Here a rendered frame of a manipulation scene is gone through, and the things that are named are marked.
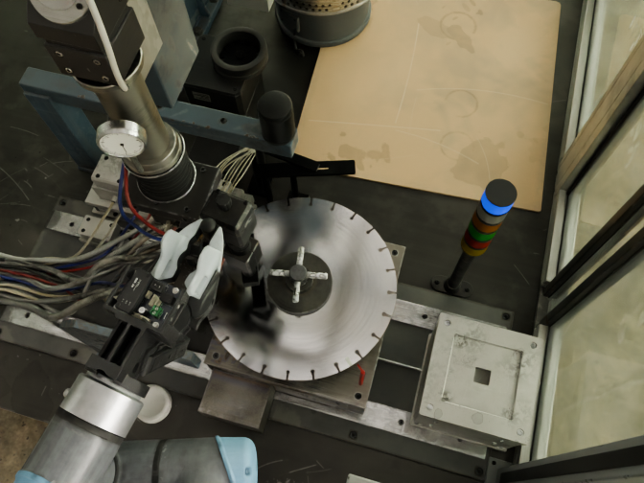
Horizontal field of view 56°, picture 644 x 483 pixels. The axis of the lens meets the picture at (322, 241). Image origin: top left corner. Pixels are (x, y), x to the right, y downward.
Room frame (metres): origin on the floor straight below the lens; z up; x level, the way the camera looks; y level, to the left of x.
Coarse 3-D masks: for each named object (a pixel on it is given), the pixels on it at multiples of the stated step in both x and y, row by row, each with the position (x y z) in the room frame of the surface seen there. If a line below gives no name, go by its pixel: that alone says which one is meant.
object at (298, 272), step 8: (296, 264) 0.36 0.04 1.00; (272, 272) 0.36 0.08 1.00; (280, 272) 0.35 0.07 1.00; (288, 272) 0.35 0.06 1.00; (296, 272) 0.35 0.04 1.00; (304, 272) 0.35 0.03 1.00; (312, 272) 0.35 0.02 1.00; (296, 280) 0.34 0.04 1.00; (304, 280) 0.34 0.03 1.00; (296, 288) 0.32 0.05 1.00; (296, 296) 0.31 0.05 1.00
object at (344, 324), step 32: (288, 224) 0.46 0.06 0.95; (320, 224) 0.46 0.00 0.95; (352, 224) 0.46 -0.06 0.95; (320, 256) 0.40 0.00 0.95; (352, 256) 0.40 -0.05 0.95; (384, 256) 0.39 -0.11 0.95; (224, 288) 0.35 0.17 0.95; (256, 288) 0.35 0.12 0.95; (352, 288) 0.34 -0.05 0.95; (384, 288) 0.33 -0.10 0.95; (224, 320) 0.29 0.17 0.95; (256, 320) 0.29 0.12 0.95; (288, 320) 0.29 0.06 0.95; (320, 320) 0.28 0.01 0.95; (352, 320) 0.28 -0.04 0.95; (384, 320) 0.28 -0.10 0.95; (256, 352) 0.24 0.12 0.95; (288, 352) 0.23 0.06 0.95; (320, 352) 0.23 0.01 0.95; (352, 352) 0.23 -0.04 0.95
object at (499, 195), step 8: (488, 184) 0.41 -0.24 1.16; (496, 184) 0.41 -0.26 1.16; (504, 184) 0.41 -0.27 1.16; (512, 184) 0.41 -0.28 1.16; (488, 192) 0.40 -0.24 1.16; (496, 192) 0.40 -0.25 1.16; (504, 192) 0.40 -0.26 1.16; (512, 192) 0.40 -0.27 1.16; (488, 200) 0.39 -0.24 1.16; (496, 200) 0.39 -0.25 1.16; (504, 200) 0.38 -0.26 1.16; (512, 200) 0.38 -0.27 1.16; (488, 208) 0.38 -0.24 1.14; (496, 208) 0.38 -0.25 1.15; (504, 208) 0.38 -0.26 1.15
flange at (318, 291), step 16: (288, 256) 0.40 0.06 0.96; (304, 256) 0.40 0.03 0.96; (320, 272) 0.37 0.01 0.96; (272, 288) 0.34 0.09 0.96; (288, 288) 0.34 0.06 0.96; (304, 288) 0.33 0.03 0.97; (320, 288) 0.34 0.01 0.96; (288, 304) 0.31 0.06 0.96; (304, 304) 0.31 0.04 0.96; (320, 304) 0.31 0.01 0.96
